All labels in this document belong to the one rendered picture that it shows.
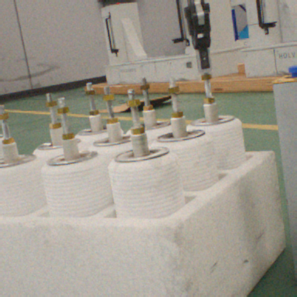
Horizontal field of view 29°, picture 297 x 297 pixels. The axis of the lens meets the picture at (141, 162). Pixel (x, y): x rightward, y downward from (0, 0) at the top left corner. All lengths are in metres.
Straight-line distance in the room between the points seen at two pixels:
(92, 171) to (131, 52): 4.73
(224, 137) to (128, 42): 4.63
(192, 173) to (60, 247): 0.22
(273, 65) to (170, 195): 2.96
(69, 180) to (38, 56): 6.80
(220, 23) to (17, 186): 3.68
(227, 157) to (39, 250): 0.34
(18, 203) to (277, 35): 3.08
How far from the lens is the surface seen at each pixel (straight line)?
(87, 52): 7.83
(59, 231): 0.80
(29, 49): 7.55
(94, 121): 1.09
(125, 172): 0.74
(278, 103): 0.86
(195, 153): 0.84
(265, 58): 3.72
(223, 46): 4.45
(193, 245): 0.74
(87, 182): 0.81
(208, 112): 0.97
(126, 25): 5.59
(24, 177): 0.88
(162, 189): 0.75
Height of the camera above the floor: 0.39
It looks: 11 degrees down
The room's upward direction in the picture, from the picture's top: 9 degrees counter-clockwise
